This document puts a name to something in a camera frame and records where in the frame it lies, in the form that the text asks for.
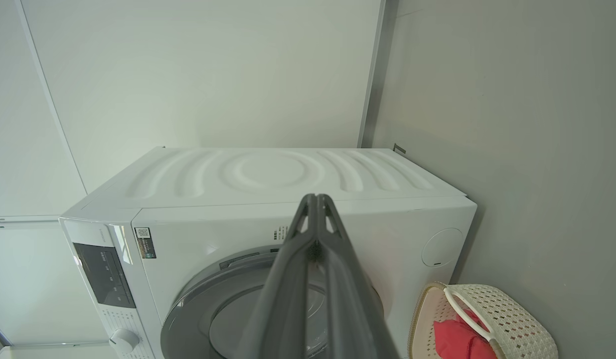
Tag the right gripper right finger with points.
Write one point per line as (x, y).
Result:
(353, 324)

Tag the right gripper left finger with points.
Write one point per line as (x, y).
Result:
(278, 319)

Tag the round glass washer door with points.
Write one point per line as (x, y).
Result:
(198, 309)

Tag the red and white clothes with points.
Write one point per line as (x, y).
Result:
(457, 339)

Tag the white front-load washing machine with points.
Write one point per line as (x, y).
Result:
(387, 224)

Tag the cream perforated laundry basket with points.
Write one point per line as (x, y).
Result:
(517, 319)

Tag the small printed text label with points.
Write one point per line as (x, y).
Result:
(280, 234)

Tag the round filter cover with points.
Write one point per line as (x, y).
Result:
(442, 248)

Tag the QR code sticker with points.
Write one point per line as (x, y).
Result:
(145, 243)

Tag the white control knob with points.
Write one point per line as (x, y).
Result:
(124, 340)

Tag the black control display panel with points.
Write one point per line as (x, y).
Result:
(106, 276)

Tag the white partition panel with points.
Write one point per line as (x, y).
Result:
(213, 75)

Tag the small dark bracket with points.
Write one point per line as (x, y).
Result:
(399, 148)

